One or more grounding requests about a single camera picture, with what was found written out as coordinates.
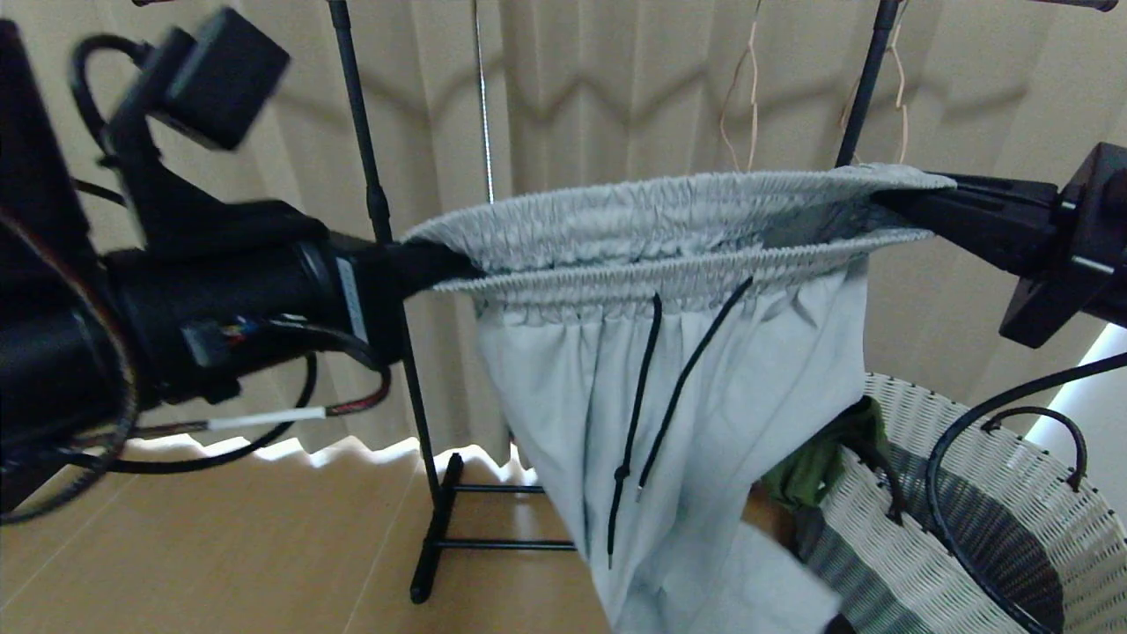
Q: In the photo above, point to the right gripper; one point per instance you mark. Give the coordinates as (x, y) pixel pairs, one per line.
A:
(1092, 229)

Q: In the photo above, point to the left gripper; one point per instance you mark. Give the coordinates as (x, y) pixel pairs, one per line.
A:
(246, 299)

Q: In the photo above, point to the pale grey shorts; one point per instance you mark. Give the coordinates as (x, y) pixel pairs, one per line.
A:
(748, 396)

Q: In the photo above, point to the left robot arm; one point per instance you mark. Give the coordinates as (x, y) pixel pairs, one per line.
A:
(44, 370)

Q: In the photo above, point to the black clothes rack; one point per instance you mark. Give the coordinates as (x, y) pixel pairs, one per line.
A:
(379, 202)

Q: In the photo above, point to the pink clothes hanger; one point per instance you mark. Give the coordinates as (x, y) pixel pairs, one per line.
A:
(754, 88)
(902, 88)

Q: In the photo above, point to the white laundry basket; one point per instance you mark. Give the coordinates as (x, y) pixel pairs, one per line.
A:
(1039, 546)

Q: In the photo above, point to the green garment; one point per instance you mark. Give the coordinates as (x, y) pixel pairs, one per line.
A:
(819, 467)

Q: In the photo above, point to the beige curtain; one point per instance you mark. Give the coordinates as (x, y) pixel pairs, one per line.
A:
(616, 88)

